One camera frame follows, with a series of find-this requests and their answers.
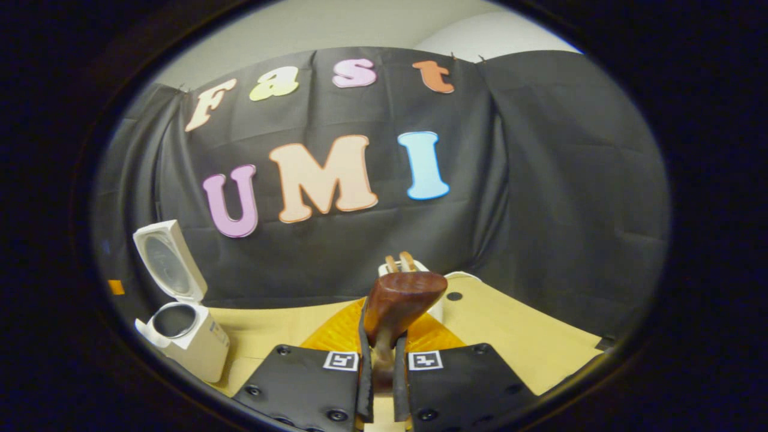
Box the black backdrop cloth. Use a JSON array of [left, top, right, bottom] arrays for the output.
[[93, 47, 670, 355]]

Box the white toaster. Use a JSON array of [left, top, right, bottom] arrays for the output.
[[378, 259, 445, 325]]

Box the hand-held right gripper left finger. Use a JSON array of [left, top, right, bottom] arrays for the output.
[[233, 298, 374, 432]]

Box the brown wooden spoon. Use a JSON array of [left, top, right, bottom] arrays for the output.
[[363, 271, 449, 394]]

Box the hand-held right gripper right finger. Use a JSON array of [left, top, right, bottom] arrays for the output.
[[393, 312, 538, 432]]

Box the white rice cooker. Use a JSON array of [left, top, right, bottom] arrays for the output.
[[132, 220, 231, 383]]

